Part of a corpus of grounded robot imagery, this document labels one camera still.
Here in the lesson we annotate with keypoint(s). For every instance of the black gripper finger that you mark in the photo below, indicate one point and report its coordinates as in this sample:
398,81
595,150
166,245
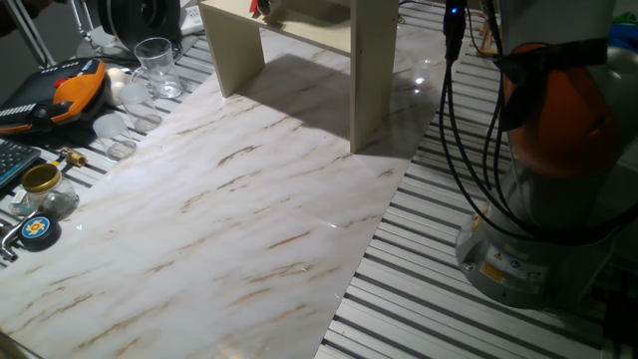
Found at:
265,6

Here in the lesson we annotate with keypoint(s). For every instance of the dark sleeved forearm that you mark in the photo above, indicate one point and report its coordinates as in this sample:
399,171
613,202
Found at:
15,15

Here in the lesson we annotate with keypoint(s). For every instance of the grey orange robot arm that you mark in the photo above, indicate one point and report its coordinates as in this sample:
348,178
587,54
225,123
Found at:
563,124

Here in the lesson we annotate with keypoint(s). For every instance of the cream wooden shelf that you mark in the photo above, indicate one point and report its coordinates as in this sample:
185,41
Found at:
374,75

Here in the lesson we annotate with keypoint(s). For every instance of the white rounded plastic object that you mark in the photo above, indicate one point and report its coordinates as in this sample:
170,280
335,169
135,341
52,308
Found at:
117,80

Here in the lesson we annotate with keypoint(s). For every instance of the clear drinking glass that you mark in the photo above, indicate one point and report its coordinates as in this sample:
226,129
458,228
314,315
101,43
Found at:
157,65

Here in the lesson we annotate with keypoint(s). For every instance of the black filament spool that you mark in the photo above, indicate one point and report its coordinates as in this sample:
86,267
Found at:
129,22

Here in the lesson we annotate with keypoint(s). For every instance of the frosted plastic cup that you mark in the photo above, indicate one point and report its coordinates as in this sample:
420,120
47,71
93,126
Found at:
137,100
110,130

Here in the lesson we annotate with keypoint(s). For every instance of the grey spool holder base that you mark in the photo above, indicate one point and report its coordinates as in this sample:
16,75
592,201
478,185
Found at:
99,47

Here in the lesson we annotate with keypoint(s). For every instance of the thin metal stand rod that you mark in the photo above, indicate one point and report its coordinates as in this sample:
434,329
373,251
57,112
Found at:
80,27

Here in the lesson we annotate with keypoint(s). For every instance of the black orange teach pendant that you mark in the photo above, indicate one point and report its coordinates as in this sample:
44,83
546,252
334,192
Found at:
75,92

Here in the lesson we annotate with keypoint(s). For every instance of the wooden rack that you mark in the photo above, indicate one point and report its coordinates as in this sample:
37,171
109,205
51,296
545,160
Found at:
491,50

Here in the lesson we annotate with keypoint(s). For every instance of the brass pipe fitting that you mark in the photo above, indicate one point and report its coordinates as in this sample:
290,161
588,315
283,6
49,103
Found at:
76,158

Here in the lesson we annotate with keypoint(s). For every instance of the marble pattern board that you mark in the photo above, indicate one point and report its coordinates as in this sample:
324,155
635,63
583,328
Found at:
199,274

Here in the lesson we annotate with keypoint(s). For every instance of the glass jar gold lid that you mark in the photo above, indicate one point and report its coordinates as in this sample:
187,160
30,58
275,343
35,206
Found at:
42,180

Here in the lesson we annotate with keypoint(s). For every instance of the black keyboard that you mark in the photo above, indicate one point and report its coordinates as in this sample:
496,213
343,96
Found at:
15,159

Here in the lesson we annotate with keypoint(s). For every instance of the small clear plastic packet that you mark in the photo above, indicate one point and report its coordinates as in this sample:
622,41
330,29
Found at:
19,202

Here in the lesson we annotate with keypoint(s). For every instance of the black puck blue logo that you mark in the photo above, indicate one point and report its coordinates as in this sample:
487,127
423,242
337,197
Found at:
36,228

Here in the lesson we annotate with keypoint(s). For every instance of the blue bag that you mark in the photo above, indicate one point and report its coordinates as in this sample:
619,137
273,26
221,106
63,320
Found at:
623,35

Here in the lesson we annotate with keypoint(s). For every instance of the aluminium profile post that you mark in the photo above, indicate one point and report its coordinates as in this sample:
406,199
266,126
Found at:
32,35

